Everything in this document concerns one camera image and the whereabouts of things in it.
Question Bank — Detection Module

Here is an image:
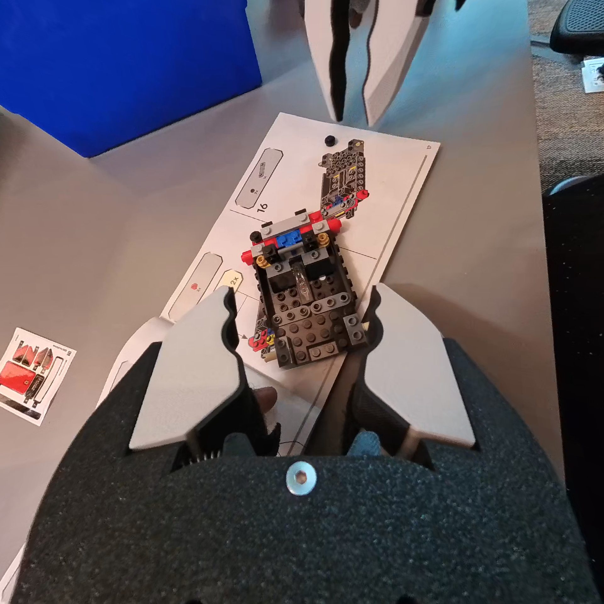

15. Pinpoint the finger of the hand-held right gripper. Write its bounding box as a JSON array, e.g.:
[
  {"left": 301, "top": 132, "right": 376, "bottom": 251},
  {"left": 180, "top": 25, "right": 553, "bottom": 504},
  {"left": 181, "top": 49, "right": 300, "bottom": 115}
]
[
  {"left": 361, "top": 0, "right": 437, "bottom": 127},
  {"left": 304, "top": 0, "right": 351, "bottom": 123}
]

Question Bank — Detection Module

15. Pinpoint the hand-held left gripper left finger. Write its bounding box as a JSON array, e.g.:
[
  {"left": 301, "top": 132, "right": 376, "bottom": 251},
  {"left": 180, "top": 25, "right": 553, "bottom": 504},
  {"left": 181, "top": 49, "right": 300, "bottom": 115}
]
[{"left": 127, "top": 285, "right": 248, "bottom": 454}]

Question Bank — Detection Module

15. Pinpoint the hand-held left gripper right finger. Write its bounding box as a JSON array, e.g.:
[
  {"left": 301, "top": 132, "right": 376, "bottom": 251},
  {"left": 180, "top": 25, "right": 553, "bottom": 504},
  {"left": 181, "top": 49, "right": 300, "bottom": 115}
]
[{"left": 351, "top": 282, "right": 477, "bottom": 456}]

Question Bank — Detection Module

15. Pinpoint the black lego car model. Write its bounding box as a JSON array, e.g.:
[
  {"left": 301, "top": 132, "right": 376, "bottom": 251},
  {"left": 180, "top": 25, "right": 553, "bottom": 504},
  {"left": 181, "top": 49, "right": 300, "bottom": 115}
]
[{"left": 241, "top": 207, "right": 371, "bottom": 371}]

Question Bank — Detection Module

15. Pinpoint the person's left hand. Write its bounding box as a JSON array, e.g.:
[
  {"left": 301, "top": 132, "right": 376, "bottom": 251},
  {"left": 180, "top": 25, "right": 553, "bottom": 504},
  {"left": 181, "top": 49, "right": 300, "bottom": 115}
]
[{"left": 250, "top": 386, "right": 279, "bottom": 417}]

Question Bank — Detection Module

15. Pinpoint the black mesh office chair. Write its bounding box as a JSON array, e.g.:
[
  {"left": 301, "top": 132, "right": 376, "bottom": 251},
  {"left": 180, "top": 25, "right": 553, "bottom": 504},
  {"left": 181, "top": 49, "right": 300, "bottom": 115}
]
[{"left": 550, "top": 0, "right": 604, "bottom": 59}]

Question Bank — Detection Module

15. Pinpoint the lego instruction booklet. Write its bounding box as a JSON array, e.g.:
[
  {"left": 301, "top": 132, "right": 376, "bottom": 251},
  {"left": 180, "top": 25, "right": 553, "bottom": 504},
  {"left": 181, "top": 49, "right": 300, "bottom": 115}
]
[{"left": 101, "top": 112, "right": 442, "bottom": 456}]

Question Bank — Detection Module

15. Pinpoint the lego sticker sheet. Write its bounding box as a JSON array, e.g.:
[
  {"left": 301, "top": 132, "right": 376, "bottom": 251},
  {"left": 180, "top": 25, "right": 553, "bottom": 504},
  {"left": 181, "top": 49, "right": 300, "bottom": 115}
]
[{"left": 0, "top": 327, "right": 77, "bottom": 427}]

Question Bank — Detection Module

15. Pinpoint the white floor power outlet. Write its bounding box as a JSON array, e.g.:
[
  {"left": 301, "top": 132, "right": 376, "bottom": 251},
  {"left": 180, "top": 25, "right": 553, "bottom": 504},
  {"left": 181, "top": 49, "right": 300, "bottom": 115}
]
[{"left": 583, "top": 58, "right": 604, "bottom": 94}]

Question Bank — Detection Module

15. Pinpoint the blue storage box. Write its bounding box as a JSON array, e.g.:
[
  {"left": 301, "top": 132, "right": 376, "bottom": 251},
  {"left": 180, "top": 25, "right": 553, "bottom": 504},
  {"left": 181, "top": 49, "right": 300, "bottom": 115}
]
[{"left": 0, "top": 0, "right": 262, "bottom": 159}]

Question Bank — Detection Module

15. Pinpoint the dark speckled chair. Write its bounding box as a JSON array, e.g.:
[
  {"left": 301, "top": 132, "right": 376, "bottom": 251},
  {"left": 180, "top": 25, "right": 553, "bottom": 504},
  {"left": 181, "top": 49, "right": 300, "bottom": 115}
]
[{"left": 542, "top": 175, "right": 604, "bottom": 501}]

